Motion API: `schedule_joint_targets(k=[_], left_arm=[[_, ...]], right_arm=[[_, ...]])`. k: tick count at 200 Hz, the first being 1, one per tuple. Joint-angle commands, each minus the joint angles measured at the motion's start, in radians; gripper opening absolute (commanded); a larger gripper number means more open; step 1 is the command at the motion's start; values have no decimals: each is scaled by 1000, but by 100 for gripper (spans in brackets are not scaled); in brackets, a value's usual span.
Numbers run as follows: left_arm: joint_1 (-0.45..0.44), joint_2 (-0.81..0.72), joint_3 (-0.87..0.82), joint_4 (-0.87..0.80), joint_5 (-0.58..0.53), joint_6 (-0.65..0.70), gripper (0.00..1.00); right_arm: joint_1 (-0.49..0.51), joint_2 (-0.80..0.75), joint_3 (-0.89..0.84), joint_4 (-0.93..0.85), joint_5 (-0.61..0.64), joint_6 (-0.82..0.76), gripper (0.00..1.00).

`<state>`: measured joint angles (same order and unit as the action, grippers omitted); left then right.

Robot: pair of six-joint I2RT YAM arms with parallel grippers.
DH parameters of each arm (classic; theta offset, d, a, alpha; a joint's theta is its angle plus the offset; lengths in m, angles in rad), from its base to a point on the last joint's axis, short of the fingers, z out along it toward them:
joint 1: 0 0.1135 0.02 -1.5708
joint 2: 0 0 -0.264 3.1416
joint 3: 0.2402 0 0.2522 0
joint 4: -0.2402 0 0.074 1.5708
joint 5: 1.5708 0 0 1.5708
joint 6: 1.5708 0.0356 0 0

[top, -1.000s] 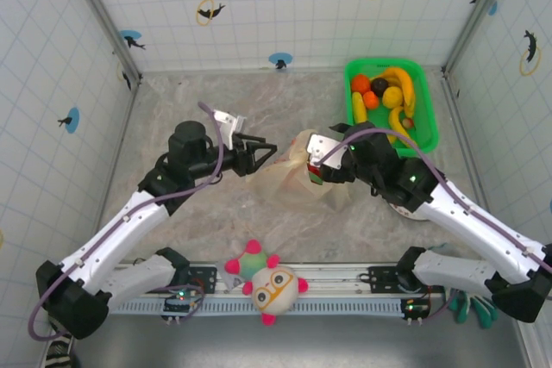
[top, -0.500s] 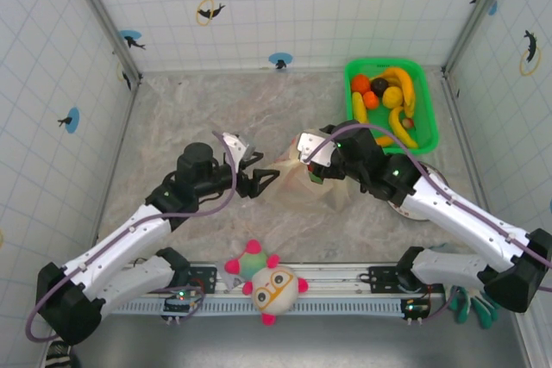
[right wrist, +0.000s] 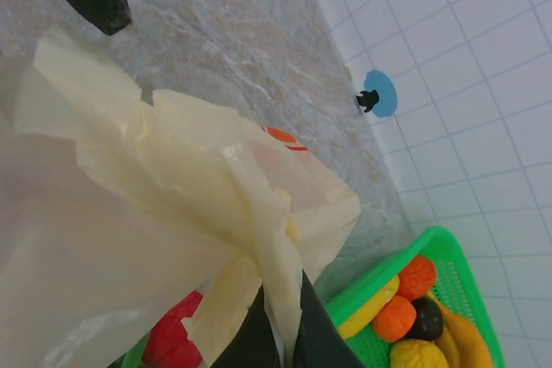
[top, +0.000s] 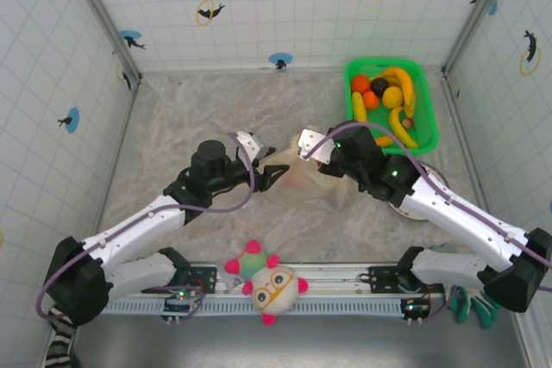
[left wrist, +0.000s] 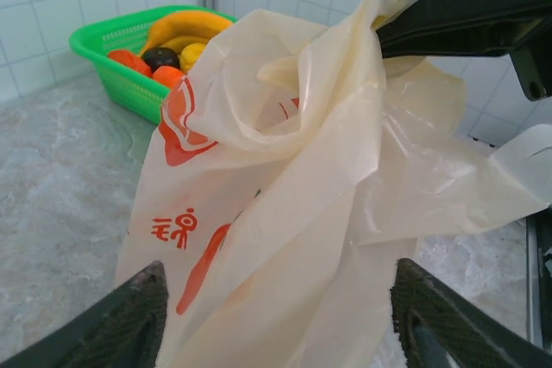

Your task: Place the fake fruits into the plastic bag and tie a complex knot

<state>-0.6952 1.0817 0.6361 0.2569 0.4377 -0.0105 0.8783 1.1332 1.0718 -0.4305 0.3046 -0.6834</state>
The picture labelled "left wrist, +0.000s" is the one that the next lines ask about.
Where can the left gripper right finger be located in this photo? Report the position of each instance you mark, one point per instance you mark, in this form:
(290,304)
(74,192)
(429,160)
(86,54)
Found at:
(431,320)

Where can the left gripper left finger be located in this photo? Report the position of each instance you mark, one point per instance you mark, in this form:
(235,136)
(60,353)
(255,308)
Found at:
(108,329)

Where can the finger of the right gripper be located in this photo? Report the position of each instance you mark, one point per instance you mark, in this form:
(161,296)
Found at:
(474,27)

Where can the beige printed plastic bag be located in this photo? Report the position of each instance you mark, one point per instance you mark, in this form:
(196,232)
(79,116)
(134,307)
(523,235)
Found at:
(323,170)

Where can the green plastic basket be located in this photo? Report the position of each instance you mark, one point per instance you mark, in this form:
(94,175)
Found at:
(108,34)

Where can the small fake tangerine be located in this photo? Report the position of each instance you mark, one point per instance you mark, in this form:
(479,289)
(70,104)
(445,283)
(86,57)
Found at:
(168,76)

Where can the large fake orange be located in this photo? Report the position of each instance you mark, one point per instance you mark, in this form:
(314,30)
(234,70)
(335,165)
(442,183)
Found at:
(127,60)

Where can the dark fake mangosteen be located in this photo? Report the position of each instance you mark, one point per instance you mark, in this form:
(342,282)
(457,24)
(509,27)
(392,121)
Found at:
(160,58)

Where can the yellow fake lemon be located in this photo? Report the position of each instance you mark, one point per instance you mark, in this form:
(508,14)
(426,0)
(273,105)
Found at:
(192,55)

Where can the yellow fake banana bunch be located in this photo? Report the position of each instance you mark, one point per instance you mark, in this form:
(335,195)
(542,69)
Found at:
(185,25)

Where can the grey metal floor rail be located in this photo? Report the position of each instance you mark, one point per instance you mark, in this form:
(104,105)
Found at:
(539,277)

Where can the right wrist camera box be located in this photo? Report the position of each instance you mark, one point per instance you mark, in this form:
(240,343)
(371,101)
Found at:
(524,170)

